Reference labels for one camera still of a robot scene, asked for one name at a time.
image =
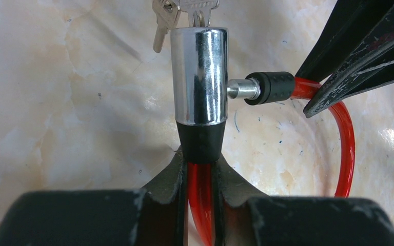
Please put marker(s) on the red cable lock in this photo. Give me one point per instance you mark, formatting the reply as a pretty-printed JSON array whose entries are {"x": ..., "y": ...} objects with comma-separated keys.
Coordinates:
[{"x": 199, "y": 65}]

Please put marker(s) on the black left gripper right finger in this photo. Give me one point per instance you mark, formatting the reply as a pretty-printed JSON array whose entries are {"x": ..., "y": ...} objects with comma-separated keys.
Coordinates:
[{"x": 243, "y": 215}]

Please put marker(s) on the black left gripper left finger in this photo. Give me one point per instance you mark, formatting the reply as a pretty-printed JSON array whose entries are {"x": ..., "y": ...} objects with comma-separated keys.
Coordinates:
[{"x": 155, "y": 214}]

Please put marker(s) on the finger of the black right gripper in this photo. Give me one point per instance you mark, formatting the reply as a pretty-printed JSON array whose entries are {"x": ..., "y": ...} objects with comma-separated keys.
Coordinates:
[
  {"x": 349, "y": 23},
  {"x": 369, "y": 66}
]

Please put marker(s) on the silver cable lock keys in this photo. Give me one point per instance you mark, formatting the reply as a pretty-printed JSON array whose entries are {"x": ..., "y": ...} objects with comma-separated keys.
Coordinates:
[{"x": 168, "y": 14}]

